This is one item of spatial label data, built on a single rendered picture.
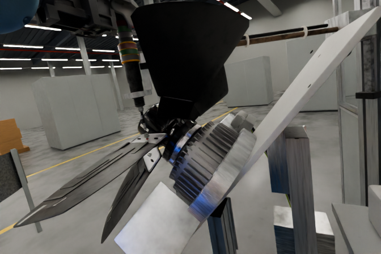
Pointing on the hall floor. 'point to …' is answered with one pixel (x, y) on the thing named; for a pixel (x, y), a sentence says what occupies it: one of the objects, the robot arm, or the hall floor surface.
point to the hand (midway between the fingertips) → (128, 10)
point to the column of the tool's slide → (367, 117)
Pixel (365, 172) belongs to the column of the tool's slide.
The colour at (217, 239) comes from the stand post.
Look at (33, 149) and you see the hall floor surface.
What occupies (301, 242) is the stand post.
